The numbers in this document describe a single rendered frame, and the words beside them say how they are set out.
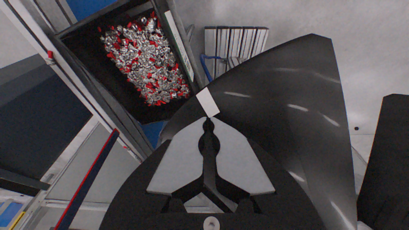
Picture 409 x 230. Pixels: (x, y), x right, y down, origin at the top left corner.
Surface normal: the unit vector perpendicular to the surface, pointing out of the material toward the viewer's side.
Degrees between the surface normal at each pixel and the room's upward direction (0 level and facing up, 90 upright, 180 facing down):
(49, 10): 90
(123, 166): 90
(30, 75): 90
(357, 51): 0
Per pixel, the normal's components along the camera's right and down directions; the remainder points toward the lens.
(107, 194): -0.01, -0.70
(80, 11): 1.00, 0.00
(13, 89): 0.67, -0.51
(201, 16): 0.00, 0.72
